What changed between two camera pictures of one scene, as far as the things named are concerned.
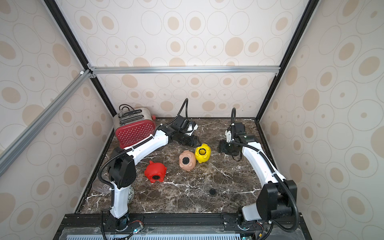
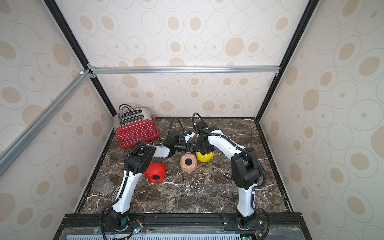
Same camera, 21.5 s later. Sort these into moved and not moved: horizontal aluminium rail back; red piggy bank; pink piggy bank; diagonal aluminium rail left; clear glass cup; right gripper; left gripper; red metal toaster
Moved: right gripper; left gripper
Not moved: pink piggy bank; diagonal aluminium rail left; clear glass cup; horizontal aluminium rail back; red piggy bank; red metal toaster
